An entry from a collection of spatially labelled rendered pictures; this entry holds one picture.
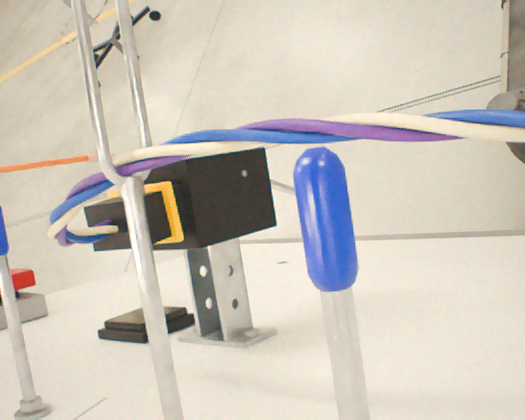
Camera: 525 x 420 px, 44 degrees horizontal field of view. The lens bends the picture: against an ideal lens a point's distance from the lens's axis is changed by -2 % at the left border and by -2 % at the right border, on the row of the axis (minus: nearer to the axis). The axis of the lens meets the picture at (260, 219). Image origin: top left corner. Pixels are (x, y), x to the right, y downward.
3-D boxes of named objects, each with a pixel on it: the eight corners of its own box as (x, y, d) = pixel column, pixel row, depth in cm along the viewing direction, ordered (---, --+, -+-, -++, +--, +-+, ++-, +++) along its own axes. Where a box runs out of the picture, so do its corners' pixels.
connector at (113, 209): (210, 219, 30) (201, 177, 30) (140, 249, 26) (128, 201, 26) (162, 224, 32) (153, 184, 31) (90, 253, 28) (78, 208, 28)
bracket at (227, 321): (277, 332, 32) (261, 232, 31) (245, 348, 30) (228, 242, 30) (210, 327, 35) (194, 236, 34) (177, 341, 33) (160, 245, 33)
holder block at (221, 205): (278, 226, 33) (265, 146, 32) (200, 249, 29) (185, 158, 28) (217, 230, 35) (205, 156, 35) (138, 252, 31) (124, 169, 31)
